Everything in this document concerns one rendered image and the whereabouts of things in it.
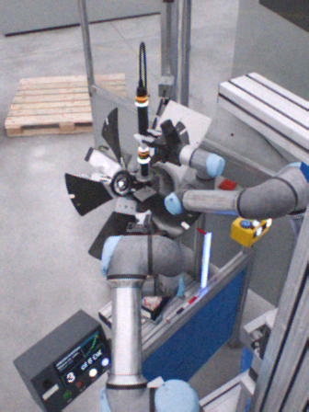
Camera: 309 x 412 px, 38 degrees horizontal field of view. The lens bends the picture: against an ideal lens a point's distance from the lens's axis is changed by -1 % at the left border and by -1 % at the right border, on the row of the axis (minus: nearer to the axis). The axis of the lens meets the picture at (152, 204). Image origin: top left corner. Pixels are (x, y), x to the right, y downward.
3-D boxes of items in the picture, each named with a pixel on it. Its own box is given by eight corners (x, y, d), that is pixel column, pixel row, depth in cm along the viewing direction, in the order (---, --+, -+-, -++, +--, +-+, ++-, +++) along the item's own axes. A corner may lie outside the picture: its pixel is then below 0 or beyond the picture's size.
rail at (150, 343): (247, 254, 218) (249, 243, 213) (254, 258, 216) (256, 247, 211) (108, 381, 171) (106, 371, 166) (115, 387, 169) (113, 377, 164)
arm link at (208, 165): (214, 184, 158) (216, 165, 153) (188, 173, 163) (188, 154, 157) (224, 172, 163) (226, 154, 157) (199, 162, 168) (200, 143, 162)
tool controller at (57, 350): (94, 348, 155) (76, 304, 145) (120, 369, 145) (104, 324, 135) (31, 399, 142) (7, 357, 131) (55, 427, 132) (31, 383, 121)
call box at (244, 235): (250, 221, 208) (253, 204, 201) (268, 232, 203) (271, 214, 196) (229, 239, 200) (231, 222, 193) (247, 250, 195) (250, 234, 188)
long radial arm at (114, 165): (146, 177, 218) (132, 173, 209) (140, 190, 220) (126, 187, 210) (108, 153, 234) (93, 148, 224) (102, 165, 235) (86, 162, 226)
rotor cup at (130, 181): (120, 194, 207) (102, 190, 196) (133, 166, 204) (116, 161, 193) (142, 209, 199) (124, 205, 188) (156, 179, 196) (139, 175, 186)
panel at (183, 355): (231, 335, 259) (244, 260, 215) (233, 337, 259) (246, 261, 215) (128, 440, 217) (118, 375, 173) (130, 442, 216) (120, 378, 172)
